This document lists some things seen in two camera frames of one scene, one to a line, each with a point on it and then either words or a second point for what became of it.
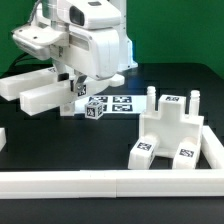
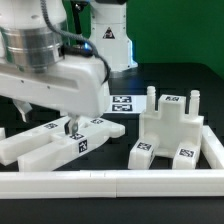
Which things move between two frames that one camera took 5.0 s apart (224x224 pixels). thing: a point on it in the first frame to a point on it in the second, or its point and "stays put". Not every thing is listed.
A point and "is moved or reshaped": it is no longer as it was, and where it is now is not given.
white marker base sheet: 116,104 stays put
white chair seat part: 171,125 stays put
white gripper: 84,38 to 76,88
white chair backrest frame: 41,89 is moved or reshaped
